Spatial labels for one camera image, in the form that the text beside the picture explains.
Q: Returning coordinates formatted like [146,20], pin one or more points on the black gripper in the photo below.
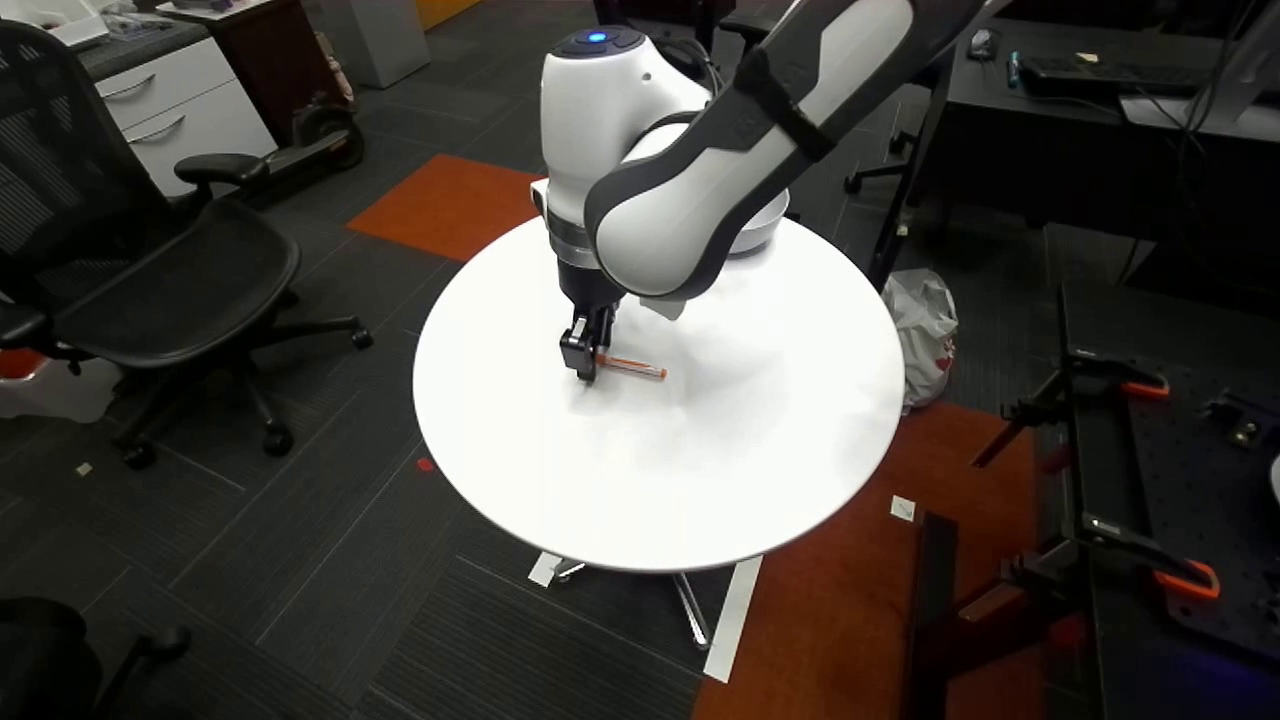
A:
[590,286]

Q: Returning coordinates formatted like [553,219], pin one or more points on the red marker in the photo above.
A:
[638,369]

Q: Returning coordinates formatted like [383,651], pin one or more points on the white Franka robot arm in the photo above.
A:
[692,163]

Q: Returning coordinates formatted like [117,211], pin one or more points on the round white table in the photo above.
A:
[746,442]

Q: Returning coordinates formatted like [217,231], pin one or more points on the white table foot bar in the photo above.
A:
[732,623]

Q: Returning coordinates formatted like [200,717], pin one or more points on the white plastic bag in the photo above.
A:
[921,334]

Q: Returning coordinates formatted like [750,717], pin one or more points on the small white paper scrap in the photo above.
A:
[906,511]

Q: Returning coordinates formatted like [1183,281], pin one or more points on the black mesh office chair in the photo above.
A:
[175,281]

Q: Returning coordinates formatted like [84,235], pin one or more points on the white drawer cabinet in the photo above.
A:
[175,114]

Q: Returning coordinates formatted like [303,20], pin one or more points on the grey computer mouse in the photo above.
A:
[983,43]

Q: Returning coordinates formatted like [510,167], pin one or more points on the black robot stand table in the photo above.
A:
[1135,334]

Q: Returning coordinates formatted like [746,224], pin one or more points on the dark office desk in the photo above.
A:
[1106,134]

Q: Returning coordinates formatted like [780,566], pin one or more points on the black keyboard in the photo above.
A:
[1122,79]

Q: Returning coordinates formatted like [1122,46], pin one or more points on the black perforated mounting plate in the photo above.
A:
[1214,534]

